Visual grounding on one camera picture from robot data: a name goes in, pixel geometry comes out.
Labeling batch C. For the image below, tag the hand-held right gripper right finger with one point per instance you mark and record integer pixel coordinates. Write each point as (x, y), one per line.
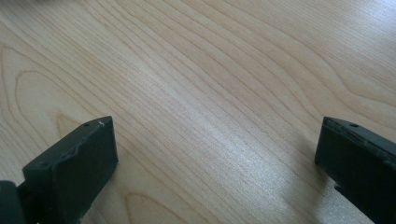
(358, 165)

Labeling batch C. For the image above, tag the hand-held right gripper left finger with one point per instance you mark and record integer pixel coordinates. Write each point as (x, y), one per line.
(73, 169)

